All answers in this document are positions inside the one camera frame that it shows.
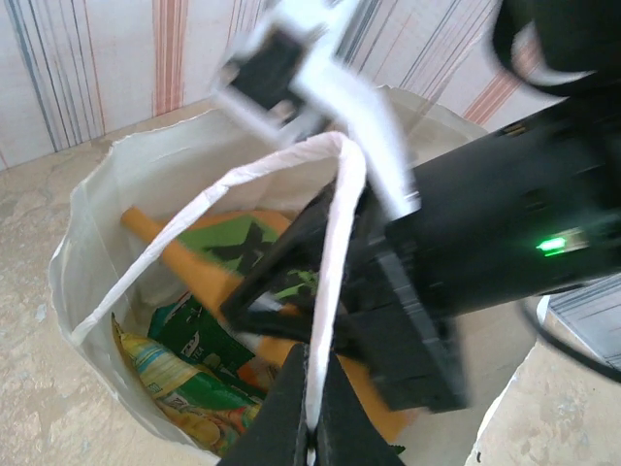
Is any orange fruit-print snack packet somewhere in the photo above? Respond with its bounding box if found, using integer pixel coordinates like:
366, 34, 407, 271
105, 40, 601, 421
236, 361, 280, 394

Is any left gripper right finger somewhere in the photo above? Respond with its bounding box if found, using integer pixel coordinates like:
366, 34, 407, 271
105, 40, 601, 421
314, 351, 407, 466

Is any white paper bag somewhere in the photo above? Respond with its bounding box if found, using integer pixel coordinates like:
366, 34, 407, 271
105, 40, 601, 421
48, 84, 552, 466

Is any dark green snack packet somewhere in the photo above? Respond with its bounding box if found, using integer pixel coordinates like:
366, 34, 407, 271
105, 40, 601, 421
147, 293, 256, 384

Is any thin black cable loop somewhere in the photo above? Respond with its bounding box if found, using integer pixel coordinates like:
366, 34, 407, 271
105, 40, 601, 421
521, 293, 621, 384

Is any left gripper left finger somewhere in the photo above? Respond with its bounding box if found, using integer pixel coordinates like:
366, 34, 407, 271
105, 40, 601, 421
217, 342, 311, 466

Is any yellow green snack packet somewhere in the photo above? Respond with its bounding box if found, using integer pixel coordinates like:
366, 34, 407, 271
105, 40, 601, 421
110, 313, 267, 460

